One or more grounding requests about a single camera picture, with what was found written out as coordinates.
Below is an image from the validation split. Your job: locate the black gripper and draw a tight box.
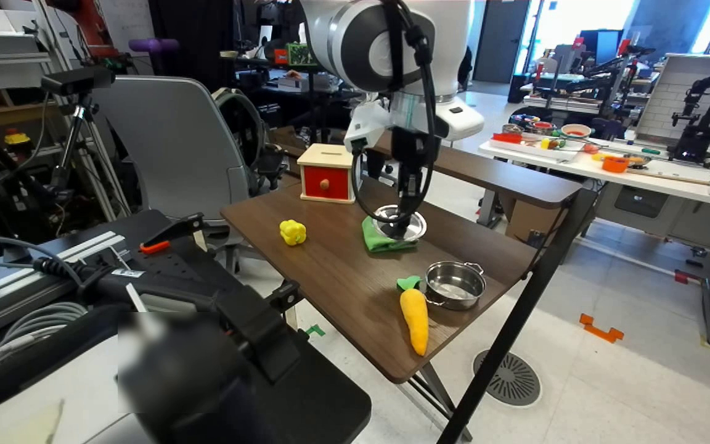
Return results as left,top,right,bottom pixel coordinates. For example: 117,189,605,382
387,123,442,242

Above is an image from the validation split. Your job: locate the silver pot lid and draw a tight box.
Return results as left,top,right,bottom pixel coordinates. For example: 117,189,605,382
373,202,429,247

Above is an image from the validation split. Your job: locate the small silver metal pot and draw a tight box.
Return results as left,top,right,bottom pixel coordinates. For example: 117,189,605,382
425,259,488,314

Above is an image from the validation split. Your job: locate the green folded cloth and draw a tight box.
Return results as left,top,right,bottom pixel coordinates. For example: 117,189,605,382
361,216,419,259

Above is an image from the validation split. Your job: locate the wooden box with red drawer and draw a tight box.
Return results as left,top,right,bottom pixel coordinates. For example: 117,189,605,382
297,143,361,206

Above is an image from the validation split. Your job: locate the orange plush carrot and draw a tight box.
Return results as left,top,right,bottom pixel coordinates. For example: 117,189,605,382
394,274,435,361

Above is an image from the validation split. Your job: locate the cardboard box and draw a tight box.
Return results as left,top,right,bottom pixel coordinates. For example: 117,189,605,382
500,195,564,247

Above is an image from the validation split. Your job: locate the yellow crumpled toy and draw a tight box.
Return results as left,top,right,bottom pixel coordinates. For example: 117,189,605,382
277,217,310,250

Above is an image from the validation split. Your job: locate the black metal table leg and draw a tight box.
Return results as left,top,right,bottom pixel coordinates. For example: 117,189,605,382
437,191,601,444

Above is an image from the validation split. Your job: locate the green box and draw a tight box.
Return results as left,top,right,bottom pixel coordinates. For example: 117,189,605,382
287,43,315,69

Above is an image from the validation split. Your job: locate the round floor drain grate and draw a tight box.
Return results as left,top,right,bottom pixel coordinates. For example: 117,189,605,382
472,349,542,408

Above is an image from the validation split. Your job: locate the orange clamp on floor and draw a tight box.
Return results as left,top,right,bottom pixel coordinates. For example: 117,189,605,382
577,312,627,345

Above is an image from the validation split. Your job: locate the white background work table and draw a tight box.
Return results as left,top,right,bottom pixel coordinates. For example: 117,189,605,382
477,134,710,355

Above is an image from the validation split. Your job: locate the gray office chair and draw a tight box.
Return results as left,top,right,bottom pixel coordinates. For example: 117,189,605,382
89,74,251,222

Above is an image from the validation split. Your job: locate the white perforated board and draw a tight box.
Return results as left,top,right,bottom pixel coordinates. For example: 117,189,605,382
635,52,710,157

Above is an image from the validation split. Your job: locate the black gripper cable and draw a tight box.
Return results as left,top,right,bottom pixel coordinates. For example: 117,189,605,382
349,0,442,227

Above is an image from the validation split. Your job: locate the black foreground clamp mount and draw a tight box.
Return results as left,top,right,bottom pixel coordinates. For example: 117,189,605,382
113,216,376,444

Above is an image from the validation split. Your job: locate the orange handled tool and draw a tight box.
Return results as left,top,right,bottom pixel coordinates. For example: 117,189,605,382
138,237,176,259

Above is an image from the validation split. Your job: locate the aluminium extrusion rail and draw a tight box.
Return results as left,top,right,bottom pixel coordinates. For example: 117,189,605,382
0,229,129,321

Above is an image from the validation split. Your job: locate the white cable bundle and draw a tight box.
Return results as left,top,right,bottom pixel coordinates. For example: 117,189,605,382
0,300,91,351

